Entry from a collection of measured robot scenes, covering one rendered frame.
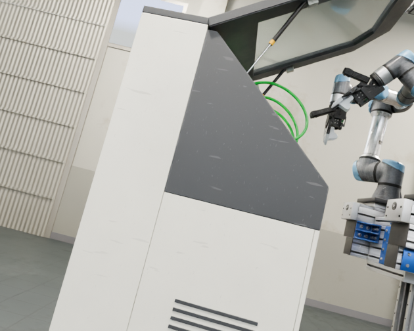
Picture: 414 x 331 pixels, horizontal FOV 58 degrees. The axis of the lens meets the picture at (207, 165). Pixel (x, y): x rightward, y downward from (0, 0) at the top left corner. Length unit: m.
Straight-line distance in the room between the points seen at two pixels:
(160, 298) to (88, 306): 0.27
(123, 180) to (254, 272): 0.59
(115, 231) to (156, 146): 0.35
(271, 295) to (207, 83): 0.81
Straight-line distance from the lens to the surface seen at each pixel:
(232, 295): 1.38
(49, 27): 5.39
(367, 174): 2.23
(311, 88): 4.94
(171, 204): 1.38
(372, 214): 2.10
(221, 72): 1.47
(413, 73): 1.69
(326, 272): 4.77
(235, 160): 1.38
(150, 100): 1.48
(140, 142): 1.44
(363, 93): 1.68
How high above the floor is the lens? 0.76
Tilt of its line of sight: 7 degrees up
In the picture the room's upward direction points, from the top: 14 degrees clockwise
